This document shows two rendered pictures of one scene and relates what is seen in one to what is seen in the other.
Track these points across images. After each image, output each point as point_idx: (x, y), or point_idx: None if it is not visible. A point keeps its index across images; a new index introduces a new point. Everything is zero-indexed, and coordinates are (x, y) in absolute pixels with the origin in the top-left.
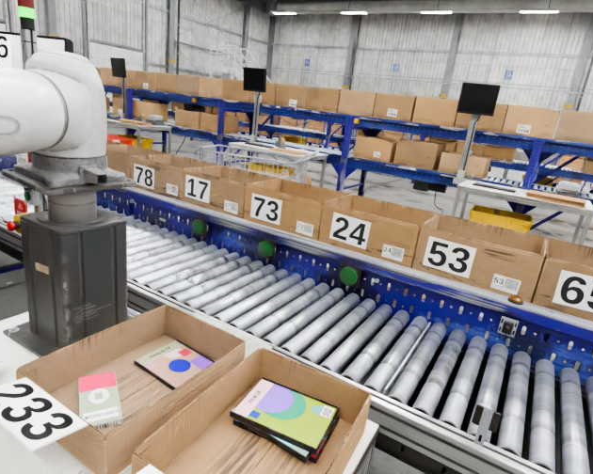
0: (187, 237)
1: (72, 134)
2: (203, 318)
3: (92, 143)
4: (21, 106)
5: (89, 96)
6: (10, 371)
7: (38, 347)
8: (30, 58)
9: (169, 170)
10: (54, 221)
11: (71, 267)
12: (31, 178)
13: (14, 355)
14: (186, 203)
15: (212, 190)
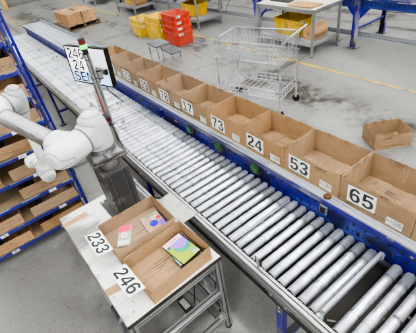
0: (187, 132)
1: (96, 147)
2: (173, 196)
3: (105, 144)
4: (74, 152)
5: (99, 130)
6: (101, 221)
7: (109, 211)
8: (76, 121)
9: (173, 94)
10: (102, 169)
11: (110, 187)
12: (90, 157)
13: (102, 213)
14: (183, 114)
15: (193, 109)
